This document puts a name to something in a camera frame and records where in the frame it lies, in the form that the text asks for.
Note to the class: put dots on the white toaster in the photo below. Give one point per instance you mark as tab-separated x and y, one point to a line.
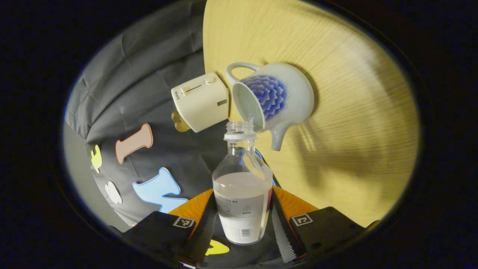
201	102

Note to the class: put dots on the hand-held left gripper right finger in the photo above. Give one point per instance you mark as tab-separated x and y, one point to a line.
283	235

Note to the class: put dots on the clear plastic water bottle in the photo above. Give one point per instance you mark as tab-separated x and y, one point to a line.
241	194

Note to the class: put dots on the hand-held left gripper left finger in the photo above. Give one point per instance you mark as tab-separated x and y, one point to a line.
205	231

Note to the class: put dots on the white blue-flowered teacup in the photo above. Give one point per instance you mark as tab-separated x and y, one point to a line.
295	97

